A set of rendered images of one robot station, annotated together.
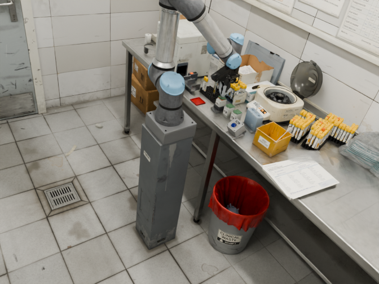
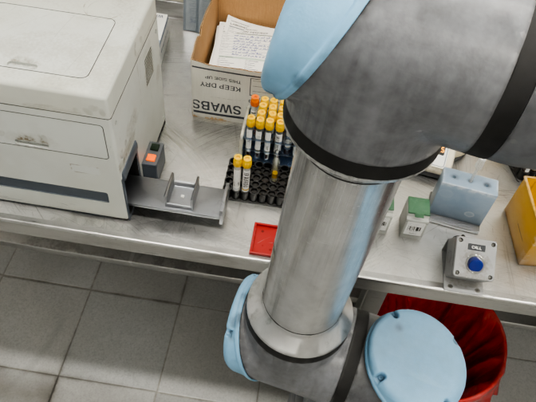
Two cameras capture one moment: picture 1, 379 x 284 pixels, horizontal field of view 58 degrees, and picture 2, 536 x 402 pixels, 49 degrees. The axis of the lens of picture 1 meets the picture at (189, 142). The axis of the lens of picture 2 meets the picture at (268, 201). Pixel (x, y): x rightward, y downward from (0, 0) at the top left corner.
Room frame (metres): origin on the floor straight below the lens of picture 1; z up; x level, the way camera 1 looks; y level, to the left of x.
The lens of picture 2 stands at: (1.38, 0.45, 1.76)
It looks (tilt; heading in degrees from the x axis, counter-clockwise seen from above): 51 degrees down; 312
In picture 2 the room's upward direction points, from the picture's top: 7 degrees clockwise
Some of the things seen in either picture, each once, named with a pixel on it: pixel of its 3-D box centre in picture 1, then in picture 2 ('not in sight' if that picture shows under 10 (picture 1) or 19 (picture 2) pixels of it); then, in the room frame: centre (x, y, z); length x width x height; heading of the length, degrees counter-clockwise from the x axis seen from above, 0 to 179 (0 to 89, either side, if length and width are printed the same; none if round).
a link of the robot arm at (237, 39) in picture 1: (234, 45); not in sight; (1.73, -0.15, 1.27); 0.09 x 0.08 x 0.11; 120
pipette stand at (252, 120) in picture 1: (253, 120); (461, 198); (1.60, -0.33, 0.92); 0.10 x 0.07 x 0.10; 32
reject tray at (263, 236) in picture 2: (197, 101); (270, 240); (1.78, -0.01, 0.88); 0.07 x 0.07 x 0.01; 40
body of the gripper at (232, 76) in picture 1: (230, 72); not in sight; (1.74, -0.16, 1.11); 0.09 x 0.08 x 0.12; 130
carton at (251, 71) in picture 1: (243, 73); (258, 55); (2.12, -0.28, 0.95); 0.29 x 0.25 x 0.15; 130
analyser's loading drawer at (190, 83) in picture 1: (186, 79); (170, 192); (1.95, 0.08, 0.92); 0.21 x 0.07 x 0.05; 40
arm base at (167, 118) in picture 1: (170, 109); not in sight; (1.44, 0.12, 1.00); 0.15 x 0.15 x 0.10
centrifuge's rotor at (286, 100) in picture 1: (278, 99); not in sight; (1.81, -0.48, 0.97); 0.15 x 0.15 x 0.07
